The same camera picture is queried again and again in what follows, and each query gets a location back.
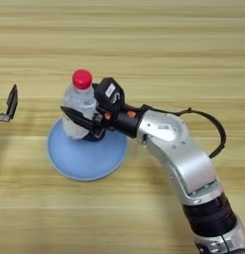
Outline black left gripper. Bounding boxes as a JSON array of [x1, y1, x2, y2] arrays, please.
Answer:
[[0, 83, 19, 123]]

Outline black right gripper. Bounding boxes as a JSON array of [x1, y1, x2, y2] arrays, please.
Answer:
[[60, 83, 152, 140]]

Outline clear bottle with red cap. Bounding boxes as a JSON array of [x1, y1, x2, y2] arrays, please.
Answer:
[[61, 68, 98, 141]]

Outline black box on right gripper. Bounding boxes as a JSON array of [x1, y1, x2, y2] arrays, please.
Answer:
[[93, 77, 126, 115]]

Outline light blue round plate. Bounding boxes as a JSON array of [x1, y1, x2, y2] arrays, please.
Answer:
[[46, 118, 129, 182]]

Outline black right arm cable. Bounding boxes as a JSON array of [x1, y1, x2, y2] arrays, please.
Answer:
[[175, 107, 227, 160]]

